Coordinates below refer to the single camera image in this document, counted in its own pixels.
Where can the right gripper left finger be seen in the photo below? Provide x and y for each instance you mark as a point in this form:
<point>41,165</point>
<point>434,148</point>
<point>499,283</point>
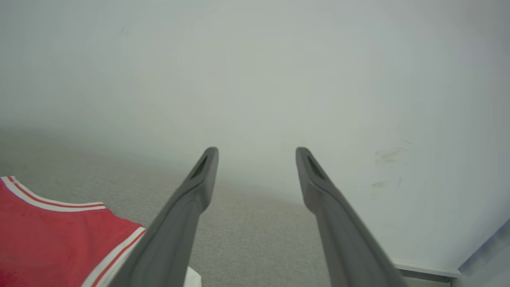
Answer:
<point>171,239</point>

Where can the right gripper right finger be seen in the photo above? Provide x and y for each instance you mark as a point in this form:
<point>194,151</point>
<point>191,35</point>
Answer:
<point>346,247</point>

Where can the red and white jersey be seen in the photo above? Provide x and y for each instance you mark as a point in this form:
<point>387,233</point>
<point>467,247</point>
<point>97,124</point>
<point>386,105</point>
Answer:
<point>51,243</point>

